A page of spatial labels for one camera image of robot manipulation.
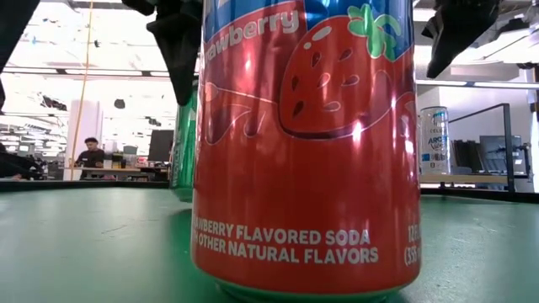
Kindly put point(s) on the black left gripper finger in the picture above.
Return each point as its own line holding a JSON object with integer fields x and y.
{"x": 179, "y": 54}

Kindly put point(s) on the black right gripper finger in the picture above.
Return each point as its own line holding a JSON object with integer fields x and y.
{"x": 459, "y": 33}

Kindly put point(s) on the green soda can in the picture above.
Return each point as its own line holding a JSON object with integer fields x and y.
{"x": 185, "y": 147}

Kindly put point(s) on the white Celsius drink can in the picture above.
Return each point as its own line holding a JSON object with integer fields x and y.
{"x": 436, "y": 143}

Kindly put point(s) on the red strawberry soda can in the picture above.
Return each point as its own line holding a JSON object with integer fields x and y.
{"x": 303, "y": 168}

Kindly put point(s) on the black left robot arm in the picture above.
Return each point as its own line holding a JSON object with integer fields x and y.
{"x": 14, "y": 38}

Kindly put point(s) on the black monitor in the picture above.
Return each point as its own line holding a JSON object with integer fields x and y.
{"x": 161, "y": 145}
{"x": 499, "y": 151}

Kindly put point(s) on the white pillar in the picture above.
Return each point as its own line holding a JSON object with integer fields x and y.
{"x": 86, "y": 126}

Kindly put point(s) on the black office chair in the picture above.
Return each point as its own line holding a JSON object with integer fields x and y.
{"x": 465, "y": 155}

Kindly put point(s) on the office desk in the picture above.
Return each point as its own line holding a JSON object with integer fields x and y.
{"x": 113, "y": 170}

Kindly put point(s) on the person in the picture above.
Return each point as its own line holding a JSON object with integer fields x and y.
{"x": 90, "y": 155}
{"x": 17, "y": 166}

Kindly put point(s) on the green felt table mat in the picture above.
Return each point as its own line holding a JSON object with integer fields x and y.
{"x": 84, "y": 244}

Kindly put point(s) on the wooden shelf with black frame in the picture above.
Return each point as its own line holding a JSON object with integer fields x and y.
{"x": 463, "y": 179}

